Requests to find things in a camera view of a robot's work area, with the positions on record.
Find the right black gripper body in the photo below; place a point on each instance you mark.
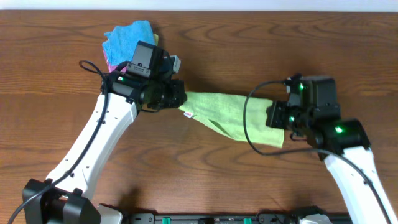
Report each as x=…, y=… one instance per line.
x=286, y=116

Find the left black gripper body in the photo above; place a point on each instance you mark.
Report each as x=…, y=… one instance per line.
x=179, y=93

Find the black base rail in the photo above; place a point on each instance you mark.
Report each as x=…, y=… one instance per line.
x=260, y=218

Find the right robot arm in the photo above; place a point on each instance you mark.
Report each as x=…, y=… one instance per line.
x=345, y=150

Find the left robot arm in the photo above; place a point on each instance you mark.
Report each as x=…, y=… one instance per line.
x=145, y=84

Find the blue folded cloth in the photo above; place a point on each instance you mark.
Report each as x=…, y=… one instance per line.
x=122, y=40

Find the purple folded cloth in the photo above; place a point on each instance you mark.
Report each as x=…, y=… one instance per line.
x=112, y=67

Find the green folded cloth in stack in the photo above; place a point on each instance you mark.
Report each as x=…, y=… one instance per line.
x=156, y=39

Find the light green cloth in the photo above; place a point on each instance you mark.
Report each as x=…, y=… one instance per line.
x=223, y=113

